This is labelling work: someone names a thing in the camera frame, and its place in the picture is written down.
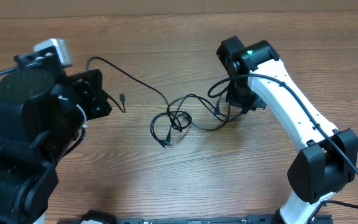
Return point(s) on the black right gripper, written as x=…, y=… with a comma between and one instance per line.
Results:
x=233, y=99

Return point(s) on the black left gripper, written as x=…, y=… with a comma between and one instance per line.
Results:
x=88, y=87

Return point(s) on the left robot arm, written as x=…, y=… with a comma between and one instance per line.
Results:
x=41, y=115

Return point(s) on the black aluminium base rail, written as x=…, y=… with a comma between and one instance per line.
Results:
x=94, y=216

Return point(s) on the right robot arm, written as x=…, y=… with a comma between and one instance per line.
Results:
x=325, y=154

